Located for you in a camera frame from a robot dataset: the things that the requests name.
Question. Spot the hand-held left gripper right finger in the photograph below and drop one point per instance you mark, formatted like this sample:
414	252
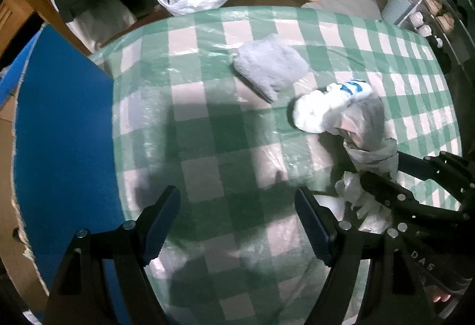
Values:
315	228

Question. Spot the person's right hand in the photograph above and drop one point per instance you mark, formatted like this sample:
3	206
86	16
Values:
442	297

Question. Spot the white and grey sock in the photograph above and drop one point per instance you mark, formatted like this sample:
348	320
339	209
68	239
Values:
367	124

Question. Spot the beige shoe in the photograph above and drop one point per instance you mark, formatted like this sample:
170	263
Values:
432	7
446	22

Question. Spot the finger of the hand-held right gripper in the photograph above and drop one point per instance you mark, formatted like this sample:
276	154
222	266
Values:
386	189
415	165

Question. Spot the green checked tablecloth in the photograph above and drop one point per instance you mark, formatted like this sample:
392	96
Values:
222	132

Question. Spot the blue cardboard box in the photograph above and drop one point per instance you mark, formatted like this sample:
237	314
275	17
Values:
63	143

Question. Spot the shoe rack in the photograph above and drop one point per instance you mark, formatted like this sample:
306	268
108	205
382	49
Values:
441	35

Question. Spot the white sack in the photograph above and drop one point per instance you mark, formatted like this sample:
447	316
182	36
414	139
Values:
102	19

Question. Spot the wooden cabinet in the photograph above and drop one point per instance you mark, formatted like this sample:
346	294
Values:
16	20

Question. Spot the white shoe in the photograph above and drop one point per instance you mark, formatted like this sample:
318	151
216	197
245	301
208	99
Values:
426	30
417	18

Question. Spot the light blue waste bin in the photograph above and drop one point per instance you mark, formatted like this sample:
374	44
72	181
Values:
397	7

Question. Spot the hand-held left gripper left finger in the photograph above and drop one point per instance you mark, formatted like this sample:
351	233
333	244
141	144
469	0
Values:
163	225

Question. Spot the grey fluffy cloth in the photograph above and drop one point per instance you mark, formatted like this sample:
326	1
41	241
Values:
271	67

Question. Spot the white cloth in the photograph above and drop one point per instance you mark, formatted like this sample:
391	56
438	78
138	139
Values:
358	200

